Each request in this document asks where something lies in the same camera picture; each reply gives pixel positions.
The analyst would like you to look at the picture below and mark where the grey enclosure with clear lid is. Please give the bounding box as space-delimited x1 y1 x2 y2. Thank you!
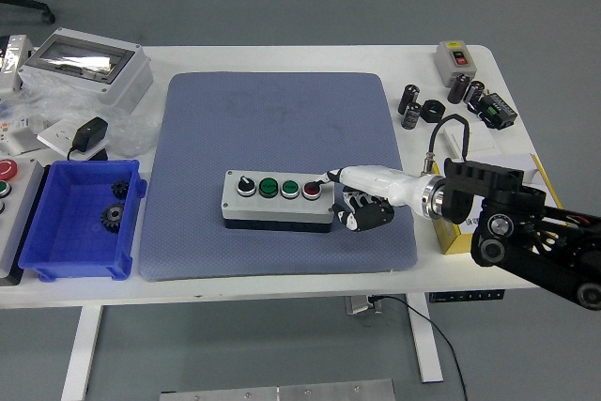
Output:
17 27 155 115

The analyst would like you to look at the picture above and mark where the grey-blue table mat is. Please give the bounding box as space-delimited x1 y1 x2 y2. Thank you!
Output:
139 70 419 283

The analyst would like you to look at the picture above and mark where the clear plastic bag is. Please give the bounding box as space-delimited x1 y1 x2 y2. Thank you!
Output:
0 76 161 158

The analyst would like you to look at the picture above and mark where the white wall switch plate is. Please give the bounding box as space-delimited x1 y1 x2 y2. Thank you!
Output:
443 121 499 159

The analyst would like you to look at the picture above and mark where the black power adapter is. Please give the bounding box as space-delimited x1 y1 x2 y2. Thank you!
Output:
67 116 110 162

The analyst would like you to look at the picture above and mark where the white socket plate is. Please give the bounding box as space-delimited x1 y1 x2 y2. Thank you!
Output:
36 118 109 162

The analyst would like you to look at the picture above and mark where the small white printed box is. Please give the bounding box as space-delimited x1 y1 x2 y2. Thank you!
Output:
0 114 41 157

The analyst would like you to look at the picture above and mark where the white electrical device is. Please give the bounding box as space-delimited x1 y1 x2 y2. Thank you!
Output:
0 34 35 97

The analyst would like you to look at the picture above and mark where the silver metal plate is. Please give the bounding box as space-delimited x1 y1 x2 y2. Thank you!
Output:
159 378 396 401

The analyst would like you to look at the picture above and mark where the white table leg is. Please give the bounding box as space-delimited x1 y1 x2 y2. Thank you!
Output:
60 305 103 401
407 295 444 383

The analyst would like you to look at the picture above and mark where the black hex nut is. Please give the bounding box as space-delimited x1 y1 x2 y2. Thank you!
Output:
420 99 446 123

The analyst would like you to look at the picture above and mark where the blue plastic bin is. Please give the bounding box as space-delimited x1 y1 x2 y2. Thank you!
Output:
17 159 148 283

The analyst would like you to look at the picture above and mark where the grey emergency-stop button box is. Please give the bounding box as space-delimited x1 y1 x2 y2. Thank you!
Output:
0 156 48 285

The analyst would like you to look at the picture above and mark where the grey under-table bracket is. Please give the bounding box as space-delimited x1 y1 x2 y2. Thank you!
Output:
346 295 384 316

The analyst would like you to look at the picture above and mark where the grey two-button switch box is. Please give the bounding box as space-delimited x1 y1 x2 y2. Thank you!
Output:
433 40 471 88

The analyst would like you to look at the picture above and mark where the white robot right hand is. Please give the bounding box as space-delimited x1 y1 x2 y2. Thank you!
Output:
321 164 429 233

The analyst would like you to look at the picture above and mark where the black table control panel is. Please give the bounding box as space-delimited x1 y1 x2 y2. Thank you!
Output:
427 288 507 303

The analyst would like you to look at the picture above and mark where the black cylindrical capacitor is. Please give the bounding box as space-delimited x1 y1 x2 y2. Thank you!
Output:
447 72 472 105
401 100 423 131
463 80 486 110
397 83 421 116

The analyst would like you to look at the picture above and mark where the large black gear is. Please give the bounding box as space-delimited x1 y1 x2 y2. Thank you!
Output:
100 202 127 234

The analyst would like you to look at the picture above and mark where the grey four-button control box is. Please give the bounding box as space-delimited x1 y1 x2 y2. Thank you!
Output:
220 169 336 233

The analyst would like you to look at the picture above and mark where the thin black floor cable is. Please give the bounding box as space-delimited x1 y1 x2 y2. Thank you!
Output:
370 296 470 401

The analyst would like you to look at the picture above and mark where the yellow and white cardboard box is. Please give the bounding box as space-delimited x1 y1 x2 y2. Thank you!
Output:
431 153 563 255

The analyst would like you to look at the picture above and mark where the black module with green terminal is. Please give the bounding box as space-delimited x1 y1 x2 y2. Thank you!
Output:
476 92 518 131

